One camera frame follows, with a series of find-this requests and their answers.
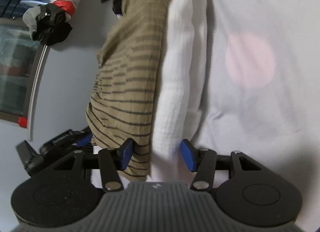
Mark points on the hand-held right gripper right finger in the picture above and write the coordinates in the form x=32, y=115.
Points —
x=188, y=156

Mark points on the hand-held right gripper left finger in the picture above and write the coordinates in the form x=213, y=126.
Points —
x=126, y=154

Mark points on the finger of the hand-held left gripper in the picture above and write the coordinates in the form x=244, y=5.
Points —
x=84, y=141

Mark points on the tan striped shirt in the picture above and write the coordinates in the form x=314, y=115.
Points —
x=130, y=72

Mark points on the white garment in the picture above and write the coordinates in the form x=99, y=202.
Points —
x=180, y=72

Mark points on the polka dot bed sheet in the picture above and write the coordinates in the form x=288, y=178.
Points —
x=250, y=109

